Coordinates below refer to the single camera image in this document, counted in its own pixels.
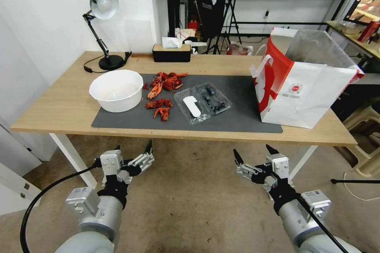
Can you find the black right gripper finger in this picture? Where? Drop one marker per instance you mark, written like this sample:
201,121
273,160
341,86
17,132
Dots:
271,149
245,170

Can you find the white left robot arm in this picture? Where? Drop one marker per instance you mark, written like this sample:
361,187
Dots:
89,229

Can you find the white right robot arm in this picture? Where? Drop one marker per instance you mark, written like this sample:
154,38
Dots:
300,223

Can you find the white and red takeout bag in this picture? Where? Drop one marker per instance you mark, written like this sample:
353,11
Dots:
308,96

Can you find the white label in container lid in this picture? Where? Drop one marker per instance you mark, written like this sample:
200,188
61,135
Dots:
191,106

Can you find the clear plastic takeout container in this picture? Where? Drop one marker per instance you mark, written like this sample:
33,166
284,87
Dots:
207,101

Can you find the black tissue box wooden lid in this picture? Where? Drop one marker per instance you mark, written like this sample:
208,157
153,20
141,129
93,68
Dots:
171,54

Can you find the dark grey table mat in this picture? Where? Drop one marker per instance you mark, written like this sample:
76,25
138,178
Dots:
231,116

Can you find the white round bowl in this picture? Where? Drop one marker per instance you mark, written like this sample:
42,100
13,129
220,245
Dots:
117,90

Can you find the small red crayfish shell piece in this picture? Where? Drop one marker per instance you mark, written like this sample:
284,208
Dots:
145,86

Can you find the wooden table with white legs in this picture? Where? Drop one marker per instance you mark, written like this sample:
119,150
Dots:
68,98

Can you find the black stand leg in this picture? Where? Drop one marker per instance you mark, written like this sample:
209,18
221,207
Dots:
356,181

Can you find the beige plastic stool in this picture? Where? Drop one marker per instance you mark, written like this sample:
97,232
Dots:
365,146

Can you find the white cabinet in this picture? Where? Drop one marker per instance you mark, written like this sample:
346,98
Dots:
17,134

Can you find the white tissue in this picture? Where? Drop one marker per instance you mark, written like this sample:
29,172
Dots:
171,42

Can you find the cardboard box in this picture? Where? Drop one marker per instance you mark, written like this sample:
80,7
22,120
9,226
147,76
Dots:
184,33

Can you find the black tripod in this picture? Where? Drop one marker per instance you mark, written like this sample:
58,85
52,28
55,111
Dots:
230,13

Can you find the black desk lamp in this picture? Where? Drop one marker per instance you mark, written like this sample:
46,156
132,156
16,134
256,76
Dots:
104,4

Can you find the red fire extinguisher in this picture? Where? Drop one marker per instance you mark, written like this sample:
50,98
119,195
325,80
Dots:
193,24

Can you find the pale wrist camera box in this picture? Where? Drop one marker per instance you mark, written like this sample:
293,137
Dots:
279,166
111,162

